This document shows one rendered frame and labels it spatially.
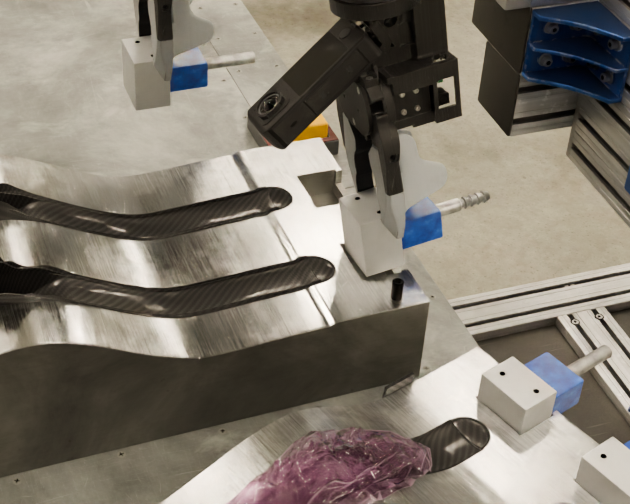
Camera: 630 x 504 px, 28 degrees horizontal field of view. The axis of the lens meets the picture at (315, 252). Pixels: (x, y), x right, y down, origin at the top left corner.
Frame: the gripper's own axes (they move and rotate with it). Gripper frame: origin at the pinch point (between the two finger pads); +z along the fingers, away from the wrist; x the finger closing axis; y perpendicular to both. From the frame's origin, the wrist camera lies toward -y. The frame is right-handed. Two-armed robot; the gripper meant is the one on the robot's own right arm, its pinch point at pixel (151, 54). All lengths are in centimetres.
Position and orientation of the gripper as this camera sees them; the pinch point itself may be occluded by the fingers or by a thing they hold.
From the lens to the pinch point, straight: 126.3
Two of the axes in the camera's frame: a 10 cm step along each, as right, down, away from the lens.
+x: -3.6, -6.0, 7.1
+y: 9.3, -1.9, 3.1
